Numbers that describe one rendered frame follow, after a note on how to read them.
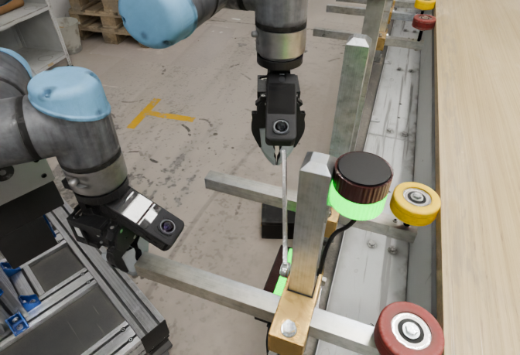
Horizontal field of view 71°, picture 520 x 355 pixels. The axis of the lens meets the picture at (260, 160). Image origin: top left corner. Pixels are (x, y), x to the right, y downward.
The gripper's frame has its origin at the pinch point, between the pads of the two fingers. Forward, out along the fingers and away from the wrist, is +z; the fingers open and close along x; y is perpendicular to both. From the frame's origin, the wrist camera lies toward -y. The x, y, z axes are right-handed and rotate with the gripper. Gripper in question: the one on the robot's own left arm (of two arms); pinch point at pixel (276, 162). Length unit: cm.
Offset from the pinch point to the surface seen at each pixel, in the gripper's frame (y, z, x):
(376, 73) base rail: 84, 23, -44
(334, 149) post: 1.2, -1.9, -10.6
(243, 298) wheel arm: -22.9, 7.4, 5.5
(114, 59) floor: 253, 93, 131
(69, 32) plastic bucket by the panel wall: 263, 72, 168
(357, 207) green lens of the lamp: -25.4, -14.9, -7.1
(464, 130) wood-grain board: 14.9, 3.4, -42.1
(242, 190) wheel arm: 3.5, 10.7, 6.7
